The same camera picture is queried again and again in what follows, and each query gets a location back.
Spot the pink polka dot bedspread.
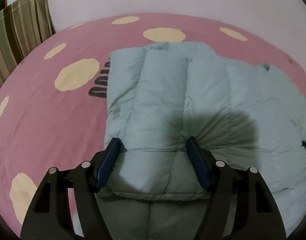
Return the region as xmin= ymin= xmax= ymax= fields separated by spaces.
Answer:
xmin=0 ymin=14 xmax=306 ymax=235

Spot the striped curtain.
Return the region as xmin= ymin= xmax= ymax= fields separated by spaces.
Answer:
xmin=0 ymin=0 xmax=55 ymax=89

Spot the light blue puffer jacket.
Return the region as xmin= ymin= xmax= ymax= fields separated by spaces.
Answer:
xmin=97 ymin=42 xmax=306 ymax=239

